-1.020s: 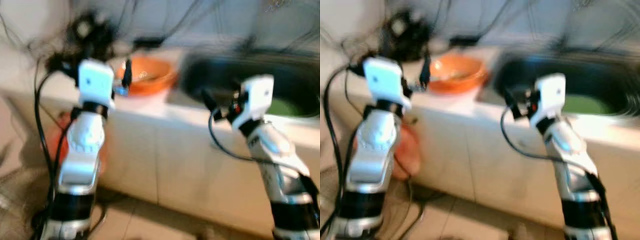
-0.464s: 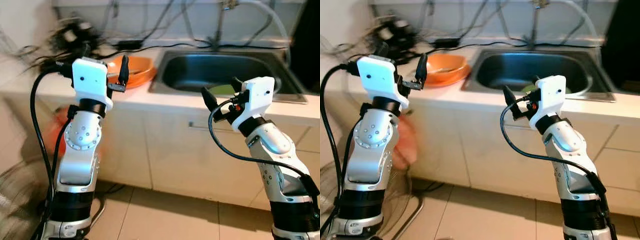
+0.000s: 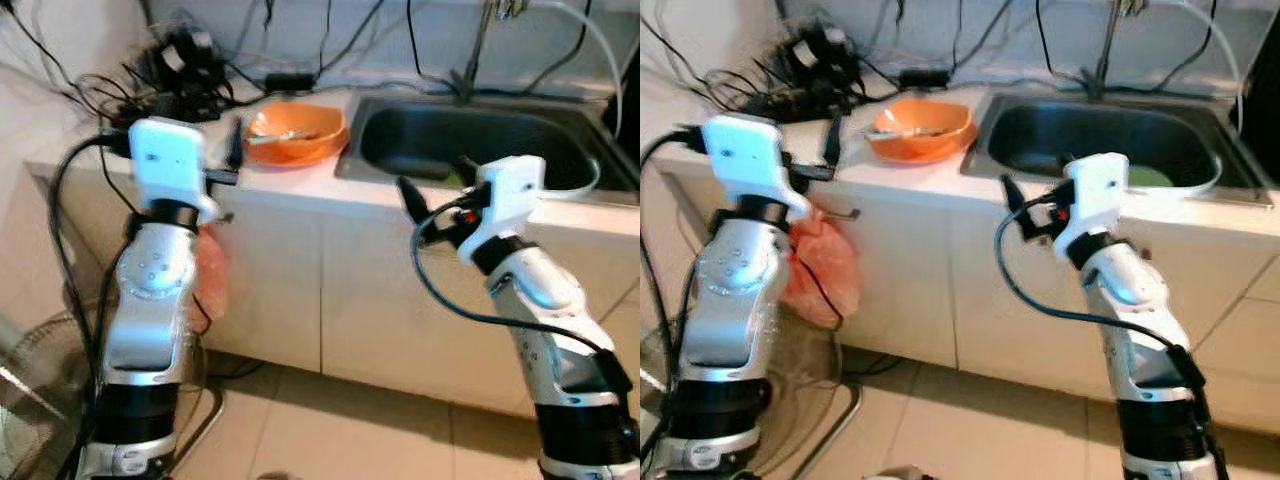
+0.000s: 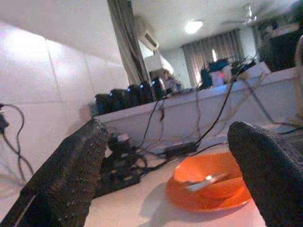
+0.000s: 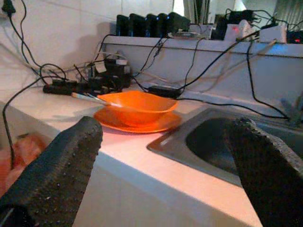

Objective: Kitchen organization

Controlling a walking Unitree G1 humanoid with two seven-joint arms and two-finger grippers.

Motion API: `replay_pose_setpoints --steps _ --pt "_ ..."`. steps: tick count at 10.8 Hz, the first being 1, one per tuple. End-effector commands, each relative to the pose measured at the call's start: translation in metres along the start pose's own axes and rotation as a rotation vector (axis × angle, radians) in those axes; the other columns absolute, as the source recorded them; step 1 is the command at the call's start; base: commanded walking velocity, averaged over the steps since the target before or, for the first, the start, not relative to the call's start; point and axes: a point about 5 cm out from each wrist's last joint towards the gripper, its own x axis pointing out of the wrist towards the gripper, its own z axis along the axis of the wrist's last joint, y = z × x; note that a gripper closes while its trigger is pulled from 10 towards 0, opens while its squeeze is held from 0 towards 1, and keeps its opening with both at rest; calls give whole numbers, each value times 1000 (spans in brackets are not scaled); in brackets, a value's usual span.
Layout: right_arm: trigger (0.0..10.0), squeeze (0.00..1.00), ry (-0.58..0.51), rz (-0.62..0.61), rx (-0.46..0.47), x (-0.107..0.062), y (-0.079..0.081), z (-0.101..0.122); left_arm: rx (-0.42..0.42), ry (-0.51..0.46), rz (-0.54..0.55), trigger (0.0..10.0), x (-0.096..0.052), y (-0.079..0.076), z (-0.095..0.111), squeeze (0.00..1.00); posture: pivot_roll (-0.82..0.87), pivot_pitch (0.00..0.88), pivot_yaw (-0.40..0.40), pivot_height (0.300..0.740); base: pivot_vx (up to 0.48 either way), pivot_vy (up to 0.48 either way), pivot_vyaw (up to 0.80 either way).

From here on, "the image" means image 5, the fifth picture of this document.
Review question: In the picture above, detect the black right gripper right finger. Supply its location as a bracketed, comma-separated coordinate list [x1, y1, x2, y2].
[223, 117, 303, 227]

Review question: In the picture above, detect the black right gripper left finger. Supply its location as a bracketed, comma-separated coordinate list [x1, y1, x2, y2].
[0, 115, 104, 227]

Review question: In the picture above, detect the metal spoon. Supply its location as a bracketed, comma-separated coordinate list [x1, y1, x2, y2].
[71, 91, 124, 108]

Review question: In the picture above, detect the orange plastic bowl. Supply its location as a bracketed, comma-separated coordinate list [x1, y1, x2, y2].
[97, 90, 178, 127]

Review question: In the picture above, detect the red plastic bag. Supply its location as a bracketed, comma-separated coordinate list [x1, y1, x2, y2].
[0, 133, 47, 197]

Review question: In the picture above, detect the stainless steel sink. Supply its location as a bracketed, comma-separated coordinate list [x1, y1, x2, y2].
[146, 107, 303, 187]

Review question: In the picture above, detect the black power strip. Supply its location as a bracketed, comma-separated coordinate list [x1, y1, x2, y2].
[42, 79, 95, 96]

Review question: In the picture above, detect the orange plastic plate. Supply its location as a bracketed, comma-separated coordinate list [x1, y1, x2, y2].
[93, 107, 182, 134]

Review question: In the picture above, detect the black charger box white label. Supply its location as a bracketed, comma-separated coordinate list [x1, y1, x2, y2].
[89, 58, 132, 93]

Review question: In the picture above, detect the black power adapter brick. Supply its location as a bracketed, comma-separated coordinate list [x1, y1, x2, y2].
[148, 85, 183, 99]

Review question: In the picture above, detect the black box with red light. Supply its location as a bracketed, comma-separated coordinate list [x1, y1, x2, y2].
[286, 30, 303, 44]

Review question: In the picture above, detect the plain white box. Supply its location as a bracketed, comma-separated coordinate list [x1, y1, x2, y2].
[259, 25, 288, 44]

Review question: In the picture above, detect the white box with red light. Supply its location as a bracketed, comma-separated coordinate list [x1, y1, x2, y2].
[226, 20, 252, 42]

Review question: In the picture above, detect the black power strip cord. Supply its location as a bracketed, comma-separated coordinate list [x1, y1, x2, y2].
[2, 76, 45, 170]

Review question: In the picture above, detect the black wall plug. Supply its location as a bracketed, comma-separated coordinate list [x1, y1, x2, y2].
[1, 0, 17, 15]

